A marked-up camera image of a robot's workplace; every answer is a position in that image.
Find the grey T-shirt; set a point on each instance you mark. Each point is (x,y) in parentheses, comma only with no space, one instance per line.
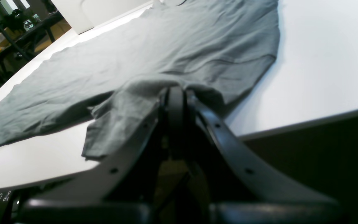
(217,48)

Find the black desk with clutter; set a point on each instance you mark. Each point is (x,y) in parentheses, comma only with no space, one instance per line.
(26,29)

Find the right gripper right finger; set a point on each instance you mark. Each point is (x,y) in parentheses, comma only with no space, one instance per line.
(220,154)

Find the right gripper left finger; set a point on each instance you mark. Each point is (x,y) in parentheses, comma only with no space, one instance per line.
(129,174)

